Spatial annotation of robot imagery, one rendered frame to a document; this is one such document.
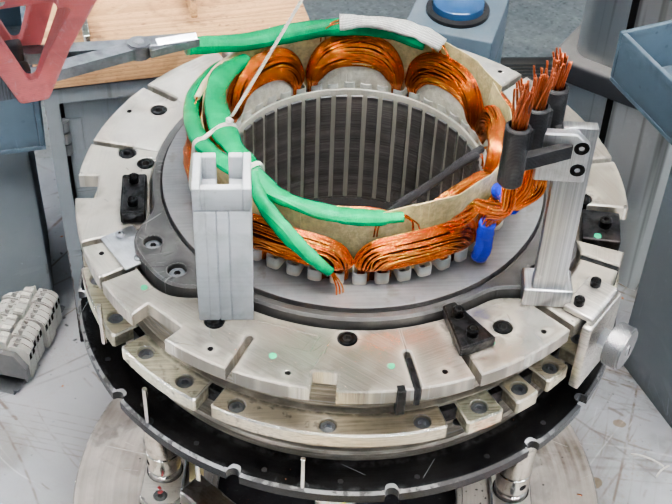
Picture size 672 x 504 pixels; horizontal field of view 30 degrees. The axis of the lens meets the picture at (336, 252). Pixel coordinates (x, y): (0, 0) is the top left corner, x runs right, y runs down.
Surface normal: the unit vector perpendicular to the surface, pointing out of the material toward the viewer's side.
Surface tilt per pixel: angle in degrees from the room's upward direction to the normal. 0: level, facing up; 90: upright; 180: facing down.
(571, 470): 0
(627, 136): 90
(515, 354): 0
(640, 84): 90
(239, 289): 90
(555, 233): 90
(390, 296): 0
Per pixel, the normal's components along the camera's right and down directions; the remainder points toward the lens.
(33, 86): 0.36, 0.76
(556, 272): -0.05, 0.68
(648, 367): -0.92, 0.24
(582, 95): -0.56, 0.55
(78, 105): 0.24, 0.67
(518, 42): 0.03, -0.73
